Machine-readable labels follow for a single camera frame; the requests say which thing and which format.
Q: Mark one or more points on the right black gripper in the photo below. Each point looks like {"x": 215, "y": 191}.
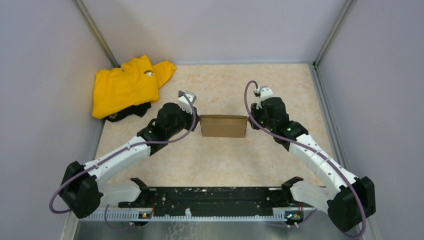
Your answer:
{"x": 254, "y": 112}

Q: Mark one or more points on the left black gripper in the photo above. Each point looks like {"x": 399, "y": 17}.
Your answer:
{"x": 191, "y": 117}

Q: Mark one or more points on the brown cardboard box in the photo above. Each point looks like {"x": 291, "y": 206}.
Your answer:
{"x": 223, "y": 126}

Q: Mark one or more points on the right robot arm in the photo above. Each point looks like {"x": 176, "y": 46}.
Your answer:
{"x": 331, "y": 182}

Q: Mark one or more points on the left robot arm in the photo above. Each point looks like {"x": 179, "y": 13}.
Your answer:
{"x": 83, "y": 185}

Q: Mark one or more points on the black garment under shirt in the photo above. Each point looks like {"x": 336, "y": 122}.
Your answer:
{"x": 137, "y": 110}

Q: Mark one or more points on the yellow shirt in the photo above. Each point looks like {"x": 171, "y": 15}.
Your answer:
{"x": 135, "y": 82}

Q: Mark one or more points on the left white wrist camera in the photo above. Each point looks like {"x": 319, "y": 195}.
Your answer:
{"x": 186, "y": 99}

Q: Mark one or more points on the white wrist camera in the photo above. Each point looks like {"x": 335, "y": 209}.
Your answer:
{"x": 263, "y": 93}
{"x": 186, "y": 99}

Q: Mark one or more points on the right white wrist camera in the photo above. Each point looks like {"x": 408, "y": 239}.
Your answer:
{"x": 263, "y": 93}

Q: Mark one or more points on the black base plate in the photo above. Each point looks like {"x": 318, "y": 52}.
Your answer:
{"x": 212, "y": 201}

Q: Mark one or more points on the aluminium frame rail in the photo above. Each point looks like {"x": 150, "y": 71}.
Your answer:
{"x": 133, "y": 189}

